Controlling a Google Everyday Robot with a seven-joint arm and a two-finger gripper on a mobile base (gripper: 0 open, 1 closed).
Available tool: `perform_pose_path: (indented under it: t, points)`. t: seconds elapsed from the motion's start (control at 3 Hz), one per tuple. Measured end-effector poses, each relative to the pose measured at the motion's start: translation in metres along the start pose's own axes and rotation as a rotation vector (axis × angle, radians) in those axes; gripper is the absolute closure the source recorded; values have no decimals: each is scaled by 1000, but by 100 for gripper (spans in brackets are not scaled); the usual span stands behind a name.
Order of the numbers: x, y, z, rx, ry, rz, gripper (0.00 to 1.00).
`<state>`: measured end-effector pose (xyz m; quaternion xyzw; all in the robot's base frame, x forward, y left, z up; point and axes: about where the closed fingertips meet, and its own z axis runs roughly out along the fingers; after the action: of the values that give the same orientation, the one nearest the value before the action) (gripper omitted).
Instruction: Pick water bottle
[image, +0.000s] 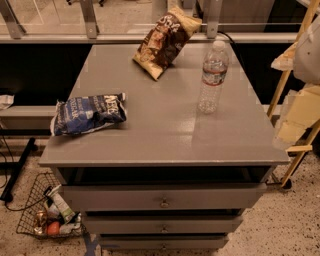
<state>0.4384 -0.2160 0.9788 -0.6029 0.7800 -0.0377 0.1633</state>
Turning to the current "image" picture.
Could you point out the metal window railing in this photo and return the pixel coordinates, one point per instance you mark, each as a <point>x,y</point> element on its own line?
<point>106,21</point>

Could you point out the white green tube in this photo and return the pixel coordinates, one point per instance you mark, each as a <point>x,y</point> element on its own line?
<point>64,209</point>

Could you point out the blue chip bag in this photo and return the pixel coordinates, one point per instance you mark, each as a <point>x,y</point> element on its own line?
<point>81,115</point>

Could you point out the orange round object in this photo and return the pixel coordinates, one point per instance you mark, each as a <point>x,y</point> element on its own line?
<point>53,228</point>

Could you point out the middle grey drawer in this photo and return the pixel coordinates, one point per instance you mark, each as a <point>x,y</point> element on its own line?
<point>161,224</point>

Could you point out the grey drawer cabinet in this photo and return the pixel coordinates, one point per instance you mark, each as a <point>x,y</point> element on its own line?
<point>165,140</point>

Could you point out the black wire basket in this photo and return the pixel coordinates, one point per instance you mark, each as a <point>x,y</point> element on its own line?
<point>40,211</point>

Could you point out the yellow foam padding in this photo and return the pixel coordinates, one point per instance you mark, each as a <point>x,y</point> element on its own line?
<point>300,110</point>

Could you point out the black metal stand leg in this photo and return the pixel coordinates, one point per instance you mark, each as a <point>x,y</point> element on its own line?
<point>16,168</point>

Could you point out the clear plastic water bottle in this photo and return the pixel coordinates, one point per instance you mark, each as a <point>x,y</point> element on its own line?
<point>214,70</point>

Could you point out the brown yellow chip bag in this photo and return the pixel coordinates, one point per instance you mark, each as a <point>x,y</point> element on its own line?
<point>165,40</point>

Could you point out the bottom grey drawer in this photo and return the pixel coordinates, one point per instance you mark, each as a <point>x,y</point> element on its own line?
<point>162,243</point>

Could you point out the white cloth on ladder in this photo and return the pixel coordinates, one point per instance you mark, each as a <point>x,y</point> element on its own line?
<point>306,64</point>

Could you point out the top grey drawer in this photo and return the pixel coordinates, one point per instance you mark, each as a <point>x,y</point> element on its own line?
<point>163,197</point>

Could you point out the grey drawer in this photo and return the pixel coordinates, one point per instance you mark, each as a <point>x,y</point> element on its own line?
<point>161,224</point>
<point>162,243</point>
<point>163,197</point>

